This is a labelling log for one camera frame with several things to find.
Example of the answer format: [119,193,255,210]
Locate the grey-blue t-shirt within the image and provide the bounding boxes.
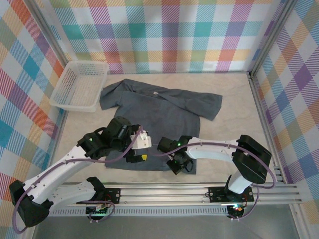
[99,78,223,174]

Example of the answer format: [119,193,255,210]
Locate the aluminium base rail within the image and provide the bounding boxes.
[49,181,304,207]

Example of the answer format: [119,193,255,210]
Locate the grey slotted cable duct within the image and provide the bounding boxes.
[39,208,230,217]

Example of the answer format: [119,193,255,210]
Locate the white plastic mesh basket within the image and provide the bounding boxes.
[49,60,110,113]

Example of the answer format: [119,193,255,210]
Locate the aluminium frame post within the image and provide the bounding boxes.
[24,0,70,69]
[248,0,300,78]

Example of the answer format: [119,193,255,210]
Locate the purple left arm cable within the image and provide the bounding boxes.
[13,125,150,235]

